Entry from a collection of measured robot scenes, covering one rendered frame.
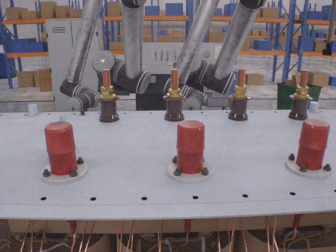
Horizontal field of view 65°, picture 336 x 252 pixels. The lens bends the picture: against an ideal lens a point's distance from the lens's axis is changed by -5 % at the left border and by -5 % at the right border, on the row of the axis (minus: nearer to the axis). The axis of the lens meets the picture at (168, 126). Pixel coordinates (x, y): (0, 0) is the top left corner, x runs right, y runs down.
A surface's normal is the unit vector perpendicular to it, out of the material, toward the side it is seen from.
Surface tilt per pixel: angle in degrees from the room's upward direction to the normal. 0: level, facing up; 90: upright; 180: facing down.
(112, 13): 90
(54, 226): 90
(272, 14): 90
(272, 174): 0
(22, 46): 90
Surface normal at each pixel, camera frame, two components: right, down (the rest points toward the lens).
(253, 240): -0.84, 0.18
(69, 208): 0.00, -0.86
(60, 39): 0.04, 0.33
